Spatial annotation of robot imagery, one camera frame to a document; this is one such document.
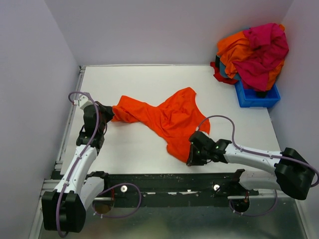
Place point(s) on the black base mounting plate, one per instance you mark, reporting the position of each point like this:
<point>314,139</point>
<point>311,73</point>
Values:
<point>174,190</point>

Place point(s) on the red t shirt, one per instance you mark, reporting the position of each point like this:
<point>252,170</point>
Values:
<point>219,77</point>

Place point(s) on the magenta t shirt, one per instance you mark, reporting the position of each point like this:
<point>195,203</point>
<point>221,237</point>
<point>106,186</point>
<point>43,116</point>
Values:
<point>269,47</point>

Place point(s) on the blue plastic bin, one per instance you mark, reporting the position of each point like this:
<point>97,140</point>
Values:
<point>248,98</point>

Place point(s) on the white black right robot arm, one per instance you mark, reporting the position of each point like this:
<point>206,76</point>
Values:
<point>286,171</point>

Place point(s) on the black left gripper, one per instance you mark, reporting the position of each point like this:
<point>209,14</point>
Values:
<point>107,109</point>

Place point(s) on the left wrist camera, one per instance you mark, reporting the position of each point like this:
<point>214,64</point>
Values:
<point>82,102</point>

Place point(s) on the bright orange t shirt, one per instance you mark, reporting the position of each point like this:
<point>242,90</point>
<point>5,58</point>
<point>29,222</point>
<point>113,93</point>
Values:
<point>174,120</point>

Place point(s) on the teal blue t shirt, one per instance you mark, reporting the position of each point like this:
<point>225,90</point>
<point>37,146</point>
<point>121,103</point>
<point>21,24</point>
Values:
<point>222,70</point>

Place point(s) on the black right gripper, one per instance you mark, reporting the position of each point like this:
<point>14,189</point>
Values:
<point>192,159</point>

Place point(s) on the aluminium extrusion rail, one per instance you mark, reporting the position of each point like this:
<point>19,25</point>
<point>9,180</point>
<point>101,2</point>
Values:
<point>48,186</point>

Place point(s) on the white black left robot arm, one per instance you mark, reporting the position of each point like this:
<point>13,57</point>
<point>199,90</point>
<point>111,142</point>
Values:
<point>64,208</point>

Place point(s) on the orange t shirt in pile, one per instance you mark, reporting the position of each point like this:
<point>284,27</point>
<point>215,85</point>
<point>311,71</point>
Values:
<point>236,48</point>

